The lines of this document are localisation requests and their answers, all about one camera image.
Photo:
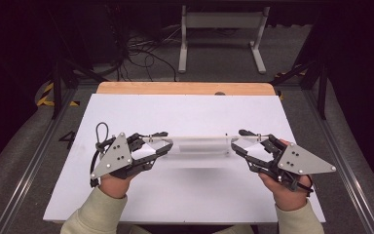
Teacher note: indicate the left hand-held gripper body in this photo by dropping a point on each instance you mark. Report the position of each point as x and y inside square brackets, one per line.
[117, 156]

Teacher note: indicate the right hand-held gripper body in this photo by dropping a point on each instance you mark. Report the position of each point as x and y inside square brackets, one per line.
[300, 161]

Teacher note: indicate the person's left hand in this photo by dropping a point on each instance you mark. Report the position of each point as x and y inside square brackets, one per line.
[117, 187]

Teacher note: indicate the person's right hand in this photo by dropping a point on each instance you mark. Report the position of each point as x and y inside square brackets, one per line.
[287, 198]

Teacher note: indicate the yellow black floor tape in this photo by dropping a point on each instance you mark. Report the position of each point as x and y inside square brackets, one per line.
[47, 91]
[285, 74]

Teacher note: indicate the black metal stand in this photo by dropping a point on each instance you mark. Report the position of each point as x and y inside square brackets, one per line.
[57, 91]
[321, 94]

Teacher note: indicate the white metal table stand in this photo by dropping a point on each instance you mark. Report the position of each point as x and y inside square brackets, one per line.
[224, 20]

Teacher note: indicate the aluminium rail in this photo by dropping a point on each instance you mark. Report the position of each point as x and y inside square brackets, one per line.
[347, 188]
[29, 169]

